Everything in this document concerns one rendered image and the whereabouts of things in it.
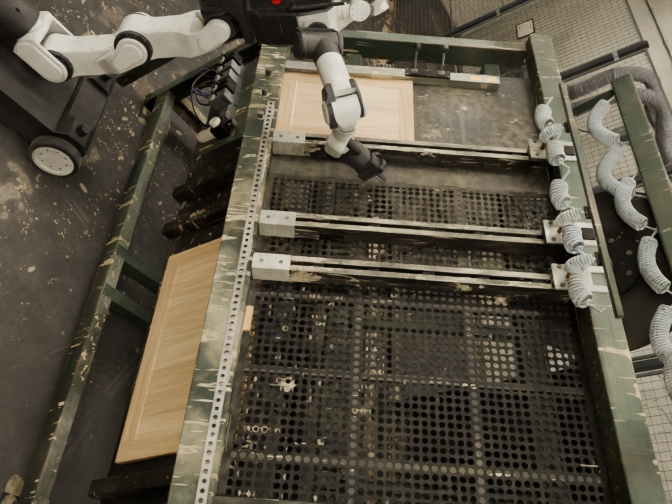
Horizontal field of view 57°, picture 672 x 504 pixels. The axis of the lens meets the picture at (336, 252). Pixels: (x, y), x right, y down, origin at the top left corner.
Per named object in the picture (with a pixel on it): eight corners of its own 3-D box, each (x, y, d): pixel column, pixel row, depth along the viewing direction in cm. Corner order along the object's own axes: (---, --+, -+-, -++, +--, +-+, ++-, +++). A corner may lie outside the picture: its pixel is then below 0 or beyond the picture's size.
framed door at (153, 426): (172, 259, 275) (169, 256, 273) (273, 222, 250) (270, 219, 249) (119, 464, 221) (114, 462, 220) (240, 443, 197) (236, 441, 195)
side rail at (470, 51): (291, 45, 300) (291, 25, 291) (519, 62, 301) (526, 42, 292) (290, 53, 296) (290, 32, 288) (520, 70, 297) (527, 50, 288)
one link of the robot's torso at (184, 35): (104, 40, 228) (220, 12, 217) (116, 12, 239) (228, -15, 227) (126, 73, 240) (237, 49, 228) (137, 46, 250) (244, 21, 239)
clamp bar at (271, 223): (262, 217, 228) (259, 172, 209) (585, 241, 229) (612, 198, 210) (259, 239, 222) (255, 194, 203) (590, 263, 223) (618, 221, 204)
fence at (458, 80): (286, 67, 280) (285, 60, 277) (496, 83, 281) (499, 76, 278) (284, 74, 277) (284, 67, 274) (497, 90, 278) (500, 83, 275)
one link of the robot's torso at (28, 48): (6, 51, 233) (28, 35, 227) (25, 19, 245) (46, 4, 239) (51, 89, 247) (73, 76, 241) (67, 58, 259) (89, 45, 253)
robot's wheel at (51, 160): (22, 166, 255) (31, 136, 241) (27, 157, 258) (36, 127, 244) (72, 185, 263) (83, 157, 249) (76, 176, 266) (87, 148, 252)
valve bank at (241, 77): (197, 56, 278) (240, 33, 267) (218, 79, 287) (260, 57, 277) (174, 133, 248) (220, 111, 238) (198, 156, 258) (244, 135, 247)
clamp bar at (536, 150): (275, 139, 252) (273, 92, 233) (567, 161, 253) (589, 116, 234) (272, 157, 246) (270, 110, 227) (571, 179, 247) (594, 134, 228)
